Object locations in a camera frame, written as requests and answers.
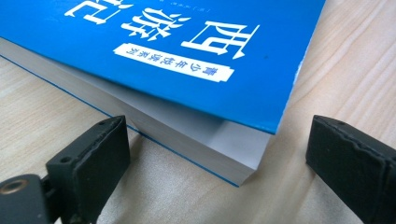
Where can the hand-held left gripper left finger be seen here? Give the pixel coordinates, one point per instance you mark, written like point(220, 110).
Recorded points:
point(93, 165)

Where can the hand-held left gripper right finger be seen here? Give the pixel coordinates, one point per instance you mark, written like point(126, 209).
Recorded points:
point(351, 161)

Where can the blue paperback book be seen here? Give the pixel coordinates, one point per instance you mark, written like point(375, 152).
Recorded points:
point(174, 81)

